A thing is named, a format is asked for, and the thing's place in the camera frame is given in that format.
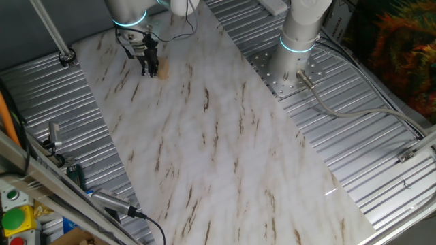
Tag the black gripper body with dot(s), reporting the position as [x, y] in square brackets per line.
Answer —
[140, 53]

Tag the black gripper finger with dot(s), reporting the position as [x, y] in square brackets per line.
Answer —
[145, 67]
[154, 67]

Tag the small wooden block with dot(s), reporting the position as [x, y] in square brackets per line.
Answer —
[163, 68]

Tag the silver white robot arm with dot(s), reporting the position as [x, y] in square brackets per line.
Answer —
[294, 58]

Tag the black pole foot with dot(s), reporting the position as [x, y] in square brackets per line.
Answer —
[67, 58]

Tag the white marble pattern mat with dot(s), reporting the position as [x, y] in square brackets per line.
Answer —
[221, 153]

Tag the green hex key set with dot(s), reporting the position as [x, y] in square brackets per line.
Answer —
[75, 175]

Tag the white power strip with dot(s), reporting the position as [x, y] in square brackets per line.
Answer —
[272, 6]

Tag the blue tissue pack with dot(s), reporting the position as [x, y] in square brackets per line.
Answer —
[69, 225]

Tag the white box small green button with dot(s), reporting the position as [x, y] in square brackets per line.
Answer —
[13, 195]

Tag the brown cardboard box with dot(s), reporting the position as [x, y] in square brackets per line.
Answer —
[71, 237]

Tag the white box red print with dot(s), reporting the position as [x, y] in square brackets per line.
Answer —
[337, 20]

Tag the yellow box green push button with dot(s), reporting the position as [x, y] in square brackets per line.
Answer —
[13, 219]

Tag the grey box red button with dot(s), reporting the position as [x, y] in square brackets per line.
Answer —
[17, 241]

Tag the colourful orange green cloth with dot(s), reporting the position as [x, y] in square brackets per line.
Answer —
[398, 51]

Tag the short aluminium profile bar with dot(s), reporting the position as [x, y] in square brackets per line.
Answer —
[425, 142]

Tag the black round wrist camera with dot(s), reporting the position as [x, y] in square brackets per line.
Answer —
[150, 41]

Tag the aluminium frame pole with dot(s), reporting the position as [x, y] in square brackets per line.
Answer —
[51, 29]

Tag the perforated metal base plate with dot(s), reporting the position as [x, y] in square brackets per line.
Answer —
[264, 68]

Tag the small silver camera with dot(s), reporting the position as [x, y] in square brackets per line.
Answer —
[54, 132]

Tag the metal camera mount clamp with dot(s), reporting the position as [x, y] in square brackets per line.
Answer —
[63, 160]

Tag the silver ribbed camera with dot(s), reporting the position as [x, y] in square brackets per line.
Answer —
[110, 200]

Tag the aluminium frame beam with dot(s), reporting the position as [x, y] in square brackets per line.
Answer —
[44, 185]

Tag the small metal corner bracket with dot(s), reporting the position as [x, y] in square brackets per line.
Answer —
[406, 156]

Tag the aluminium table edge rail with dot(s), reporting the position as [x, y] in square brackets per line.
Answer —
[402, 226]

